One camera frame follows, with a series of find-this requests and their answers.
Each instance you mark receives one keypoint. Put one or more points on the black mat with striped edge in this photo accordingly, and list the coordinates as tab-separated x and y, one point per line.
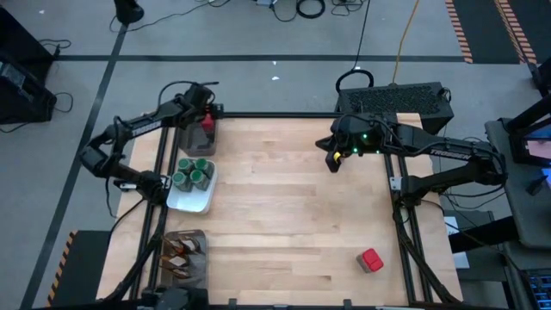
486	30
82	267

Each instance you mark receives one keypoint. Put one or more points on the black framed screen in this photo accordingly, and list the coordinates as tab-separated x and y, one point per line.
538	148

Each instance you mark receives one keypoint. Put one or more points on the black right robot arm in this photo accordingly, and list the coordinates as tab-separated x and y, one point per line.
443	153

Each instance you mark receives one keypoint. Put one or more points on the black aluminium table frame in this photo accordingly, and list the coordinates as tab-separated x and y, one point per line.
280	115

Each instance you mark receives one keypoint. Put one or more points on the white plastic bin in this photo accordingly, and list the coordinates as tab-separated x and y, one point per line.
189	202

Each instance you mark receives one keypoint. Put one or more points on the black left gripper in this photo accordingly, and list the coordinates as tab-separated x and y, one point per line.
198	103

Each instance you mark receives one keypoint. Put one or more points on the black perforated computer case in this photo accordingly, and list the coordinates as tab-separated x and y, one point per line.
396	99

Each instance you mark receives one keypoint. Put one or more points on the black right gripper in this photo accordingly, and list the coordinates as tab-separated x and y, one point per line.
357	133

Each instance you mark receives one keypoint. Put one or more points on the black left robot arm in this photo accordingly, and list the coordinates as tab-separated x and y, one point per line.
146	127

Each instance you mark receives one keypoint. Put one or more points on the black keyboard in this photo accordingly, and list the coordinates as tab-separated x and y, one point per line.
538	288

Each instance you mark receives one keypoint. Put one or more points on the grey translucent plastic bin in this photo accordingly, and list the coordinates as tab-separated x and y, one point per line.
193	144
202	258

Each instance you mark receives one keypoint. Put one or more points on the grey metal bracket plate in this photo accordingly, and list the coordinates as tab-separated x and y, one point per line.
397	183

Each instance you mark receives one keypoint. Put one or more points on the grey side cart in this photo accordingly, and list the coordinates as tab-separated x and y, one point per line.
525	206

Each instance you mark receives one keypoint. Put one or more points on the black equipment cabinet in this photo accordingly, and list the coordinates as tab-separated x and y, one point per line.
17	99

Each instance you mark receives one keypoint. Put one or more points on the black stand base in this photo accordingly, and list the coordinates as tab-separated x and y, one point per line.
128	10

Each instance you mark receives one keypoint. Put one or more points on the small black white controller box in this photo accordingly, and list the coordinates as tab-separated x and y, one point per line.
127	186

